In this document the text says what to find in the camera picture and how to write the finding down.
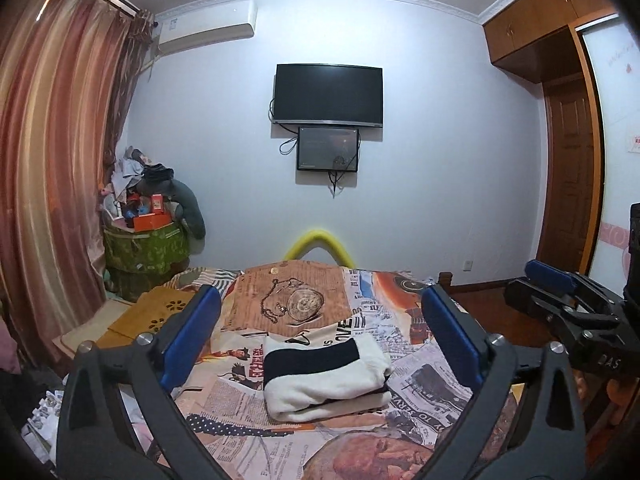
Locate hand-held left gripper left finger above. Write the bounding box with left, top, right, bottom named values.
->
left=55, top=284, right=223, bottom=480

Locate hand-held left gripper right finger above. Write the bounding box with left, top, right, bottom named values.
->
left=421, top=284, right=588, bottom=480

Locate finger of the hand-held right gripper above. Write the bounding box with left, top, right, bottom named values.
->
left=524, top=259, right=626, bottom=312
left=504, top=278, right=622, bottom=347

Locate white navy striped sweater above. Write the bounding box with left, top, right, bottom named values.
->
left=262, top=332, right=393, bottom=423

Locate pile of clothes and papers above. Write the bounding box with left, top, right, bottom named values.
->
left=100, top=145, right=176, bottom=231

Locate yellow lap desk board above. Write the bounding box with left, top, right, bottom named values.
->
left=95, top=285, right=201, bottom=353

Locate green storage box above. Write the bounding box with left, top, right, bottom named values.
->
left=107, top=262, right=191, bottom=305
left=102, top=222, right=192, bottom=276

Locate brown wooden door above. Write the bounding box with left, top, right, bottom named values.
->
left=537, top=77, right=601, bottom=281

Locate brown cardboard sheet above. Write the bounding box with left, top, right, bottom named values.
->
left=52, top=305, right=126, bottom=363

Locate orange box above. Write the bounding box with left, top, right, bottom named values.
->
left=132, top=212, right=171, bottom=233

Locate yellow foam tube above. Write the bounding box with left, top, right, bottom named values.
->
left=284, top=227, right=357, bottom=267

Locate white printed cloth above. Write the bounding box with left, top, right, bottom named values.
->
left=22, top=387, right=67, bottom=466

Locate dusty pink cloth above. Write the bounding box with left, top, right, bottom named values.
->
left=0, top=320, right=23, bottom=376

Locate striped orange curtain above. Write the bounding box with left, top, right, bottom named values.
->
left=0, top=0, right=156, bottom=376

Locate wooden wardrobe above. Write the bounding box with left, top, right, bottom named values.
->
left=482, top=0, right=640, bottom=311

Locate white air conditioner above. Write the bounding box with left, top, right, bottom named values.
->
left=152, top=0, right=258, bottom=56

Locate small black wall monitor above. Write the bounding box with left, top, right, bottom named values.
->
left=296, top=126, right=361, bottom=172

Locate black wall television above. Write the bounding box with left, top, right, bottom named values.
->
left=272, top=63, right=385, bottom=128

